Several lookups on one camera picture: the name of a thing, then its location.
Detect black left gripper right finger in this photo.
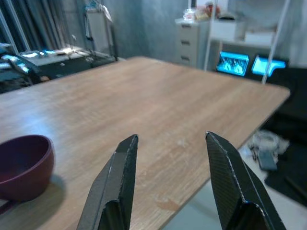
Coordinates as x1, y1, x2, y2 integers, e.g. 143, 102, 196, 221
205, 131, 287, 230

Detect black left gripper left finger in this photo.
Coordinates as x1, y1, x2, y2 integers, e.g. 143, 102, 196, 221
76, 134, 139, 230

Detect maroon bowl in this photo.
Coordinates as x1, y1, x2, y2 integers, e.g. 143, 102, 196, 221
0, 134, 56, 202

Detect black cabinet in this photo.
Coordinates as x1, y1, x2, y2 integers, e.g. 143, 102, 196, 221
260, 66, 307, 144

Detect blue-lit storage bin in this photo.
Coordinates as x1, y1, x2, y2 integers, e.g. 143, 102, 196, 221
251, 55, 288, 78
216, 50, 250, 77

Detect black hard case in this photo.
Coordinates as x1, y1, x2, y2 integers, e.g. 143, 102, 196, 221
19, 47, 118, 80

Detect white metal shelf rack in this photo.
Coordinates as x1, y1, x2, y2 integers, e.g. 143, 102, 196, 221
204, 0, 291, 85

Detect black bag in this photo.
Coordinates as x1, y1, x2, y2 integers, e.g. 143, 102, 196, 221
0, 54, 43, 94

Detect white drawer cabinet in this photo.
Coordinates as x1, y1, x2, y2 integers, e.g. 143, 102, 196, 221
176, 18, 212, 70

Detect white panel on stand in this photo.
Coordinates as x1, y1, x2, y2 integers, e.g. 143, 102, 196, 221
83, 10, 118, 62

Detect white box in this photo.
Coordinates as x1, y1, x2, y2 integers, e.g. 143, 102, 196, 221
212, 19, 246, 41

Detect food packages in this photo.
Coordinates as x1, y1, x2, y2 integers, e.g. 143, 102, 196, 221
183, 1, 222, 22

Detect pile of cables and cloth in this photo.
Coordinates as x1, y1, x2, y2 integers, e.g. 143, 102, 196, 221
246, 130, 291, 171

